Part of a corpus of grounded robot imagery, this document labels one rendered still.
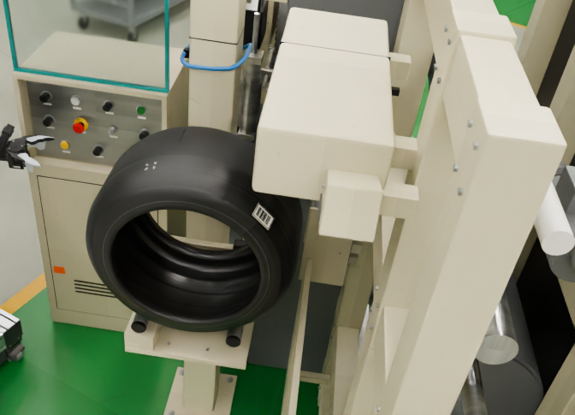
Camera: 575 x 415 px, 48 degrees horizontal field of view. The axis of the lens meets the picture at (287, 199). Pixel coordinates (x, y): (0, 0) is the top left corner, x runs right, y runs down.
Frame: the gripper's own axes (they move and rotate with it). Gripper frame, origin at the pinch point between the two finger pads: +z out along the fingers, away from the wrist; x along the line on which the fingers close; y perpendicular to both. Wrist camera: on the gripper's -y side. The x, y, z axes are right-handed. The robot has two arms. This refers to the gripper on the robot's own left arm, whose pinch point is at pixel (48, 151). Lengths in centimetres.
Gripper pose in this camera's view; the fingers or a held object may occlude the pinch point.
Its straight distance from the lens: 242.1
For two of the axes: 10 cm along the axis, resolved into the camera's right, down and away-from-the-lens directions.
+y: -1.0, 7.0, 7.0
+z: 9.9, 1.1, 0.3
